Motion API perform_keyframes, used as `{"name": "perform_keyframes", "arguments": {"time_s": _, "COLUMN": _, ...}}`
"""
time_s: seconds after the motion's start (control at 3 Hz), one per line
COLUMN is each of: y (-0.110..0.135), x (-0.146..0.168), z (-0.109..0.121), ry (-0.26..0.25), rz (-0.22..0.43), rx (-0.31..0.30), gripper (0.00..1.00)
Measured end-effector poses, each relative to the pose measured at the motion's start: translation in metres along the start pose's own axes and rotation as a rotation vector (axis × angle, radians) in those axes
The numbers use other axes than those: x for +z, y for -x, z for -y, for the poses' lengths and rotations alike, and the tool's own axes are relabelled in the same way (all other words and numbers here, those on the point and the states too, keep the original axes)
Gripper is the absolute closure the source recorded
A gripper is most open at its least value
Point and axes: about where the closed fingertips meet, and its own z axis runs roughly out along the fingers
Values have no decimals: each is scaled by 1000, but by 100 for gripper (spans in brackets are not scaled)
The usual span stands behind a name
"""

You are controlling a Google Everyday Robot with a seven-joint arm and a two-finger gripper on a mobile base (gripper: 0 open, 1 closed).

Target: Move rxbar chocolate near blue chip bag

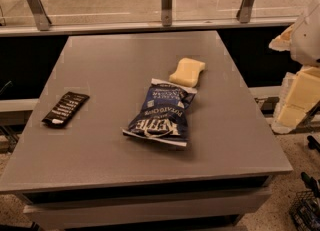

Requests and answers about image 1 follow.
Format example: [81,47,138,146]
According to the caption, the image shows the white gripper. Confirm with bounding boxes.
[269,0,320,134]

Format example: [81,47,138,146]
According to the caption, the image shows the black rxbar chocolate bar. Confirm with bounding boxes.
[42,91,90,129]

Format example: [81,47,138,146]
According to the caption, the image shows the blue Kettle chip bag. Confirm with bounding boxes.
[122,79,197,147]

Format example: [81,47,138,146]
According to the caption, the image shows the yellow sponge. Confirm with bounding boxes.
[169,58,206,87]

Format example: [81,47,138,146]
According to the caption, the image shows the grey table drawer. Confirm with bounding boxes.
[24,187,271,230]

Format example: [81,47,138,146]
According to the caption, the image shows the right metal railing bracket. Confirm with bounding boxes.
[236,0,255,23]

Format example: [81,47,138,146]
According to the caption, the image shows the metal railing bracket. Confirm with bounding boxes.
[26,0,51,31]
[236,0,255,23]
[161,0,172,26]

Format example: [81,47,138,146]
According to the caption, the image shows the black wire basket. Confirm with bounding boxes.
[289,191,320,231]

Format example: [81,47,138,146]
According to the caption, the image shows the middle metal railing bracket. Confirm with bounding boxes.
[161,0,172,26]

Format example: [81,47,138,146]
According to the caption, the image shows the left metal railing bracket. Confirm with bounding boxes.
[26,0,51,31]

